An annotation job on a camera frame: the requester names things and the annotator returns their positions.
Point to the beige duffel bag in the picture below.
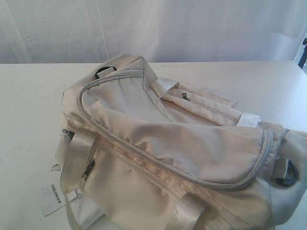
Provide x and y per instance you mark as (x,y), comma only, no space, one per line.
(154,155)

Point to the white paper brand tag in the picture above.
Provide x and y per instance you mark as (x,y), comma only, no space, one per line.
(51,197)

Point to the dark stand at right edge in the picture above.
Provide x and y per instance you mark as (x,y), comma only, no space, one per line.
(303,58)

